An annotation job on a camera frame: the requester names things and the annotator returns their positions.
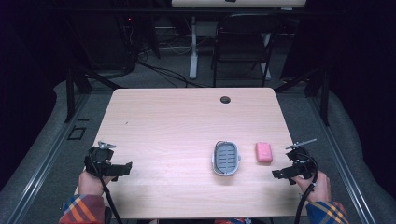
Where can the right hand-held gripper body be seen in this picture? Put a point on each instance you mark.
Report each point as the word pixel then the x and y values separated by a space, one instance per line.
pixel 301 163

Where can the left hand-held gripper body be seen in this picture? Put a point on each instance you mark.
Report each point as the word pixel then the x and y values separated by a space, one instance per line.
pixel 99 161

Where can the pink soap bar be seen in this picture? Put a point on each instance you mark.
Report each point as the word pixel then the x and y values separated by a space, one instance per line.
pixel 264 152

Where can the grey soap dish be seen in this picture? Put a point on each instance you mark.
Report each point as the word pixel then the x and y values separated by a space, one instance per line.
pixel 226 158

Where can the person's left hand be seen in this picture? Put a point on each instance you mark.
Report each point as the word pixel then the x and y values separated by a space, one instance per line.
pixel 91 184

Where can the person's right hand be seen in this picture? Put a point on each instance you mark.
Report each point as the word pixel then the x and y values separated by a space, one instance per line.
pixel 317 188

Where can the person's plaid clothing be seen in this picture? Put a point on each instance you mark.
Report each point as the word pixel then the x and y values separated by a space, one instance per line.
pixel 232 221

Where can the black table grommet hole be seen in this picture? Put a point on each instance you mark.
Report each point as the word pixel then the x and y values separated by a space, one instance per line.
pixel 225 100

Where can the dark computer tower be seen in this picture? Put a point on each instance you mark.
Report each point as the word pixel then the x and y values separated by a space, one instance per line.
pixel 106 40

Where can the white desk with legs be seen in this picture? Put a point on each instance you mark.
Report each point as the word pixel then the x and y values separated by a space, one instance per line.
pixel 194 53

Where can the black folding chair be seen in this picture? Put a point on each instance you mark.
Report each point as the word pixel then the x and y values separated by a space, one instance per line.
pixel 246 34

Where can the aluminium floor rail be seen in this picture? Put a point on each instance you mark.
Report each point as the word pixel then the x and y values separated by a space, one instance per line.
pixel 342 161
pixel 46 158

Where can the black metal frame stand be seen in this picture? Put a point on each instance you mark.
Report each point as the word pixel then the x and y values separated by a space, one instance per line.
pixel 71 93
pixel 324 96

